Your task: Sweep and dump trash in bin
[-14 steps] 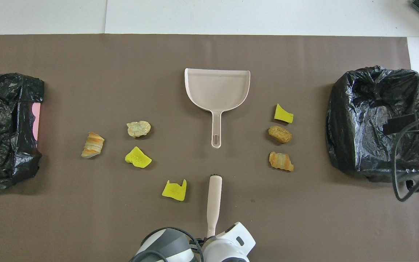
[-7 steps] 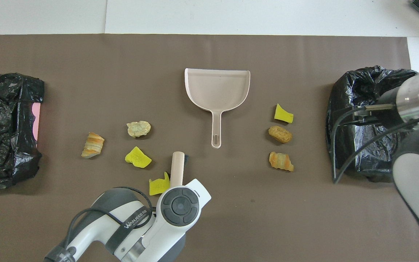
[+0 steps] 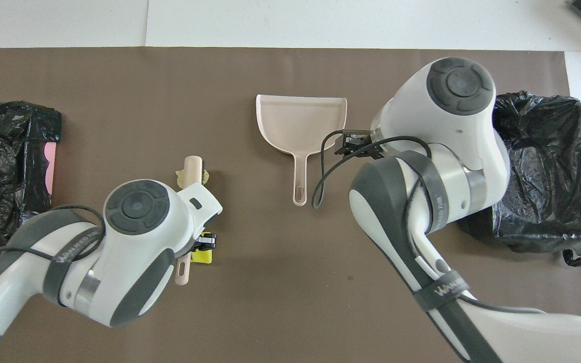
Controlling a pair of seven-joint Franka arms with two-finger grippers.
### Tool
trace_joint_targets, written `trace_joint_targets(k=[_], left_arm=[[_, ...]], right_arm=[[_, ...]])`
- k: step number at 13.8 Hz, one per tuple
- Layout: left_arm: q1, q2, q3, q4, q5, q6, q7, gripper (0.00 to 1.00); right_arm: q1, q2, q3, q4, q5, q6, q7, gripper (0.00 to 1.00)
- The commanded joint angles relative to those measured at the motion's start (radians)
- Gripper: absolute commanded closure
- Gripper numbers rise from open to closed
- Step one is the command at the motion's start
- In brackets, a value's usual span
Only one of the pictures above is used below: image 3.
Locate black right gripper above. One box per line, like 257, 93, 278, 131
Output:
333, 136, 388, 160

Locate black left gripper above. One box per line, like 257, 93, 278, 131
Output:
193, 231, 218, 251

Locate beige plastic dustpan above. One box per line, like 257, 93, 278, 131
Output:
255, 94, 348, 207

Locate beige hand brush black bristles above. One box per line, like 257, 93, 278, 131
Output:
175, 155, 203, 287

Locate pink plastic bin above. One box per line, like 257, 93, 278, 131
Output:
42, 142, 57, 195

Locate black plastic trash bag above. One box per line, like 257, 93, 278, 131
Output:
459, 90, 581, 267
0, 100, 63, 256

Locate brown table mat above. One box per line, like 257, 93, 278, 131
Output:
0, 47, 581, 363

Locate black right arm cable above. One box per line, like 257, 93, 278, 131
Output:
311, 130, 435, 244

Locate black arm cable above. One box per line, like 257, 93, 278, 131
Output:
311, 130, 435, 244
0, 204, 105, 284

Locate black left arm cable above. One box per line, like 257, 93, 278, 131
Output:
0, 204, 105, 284

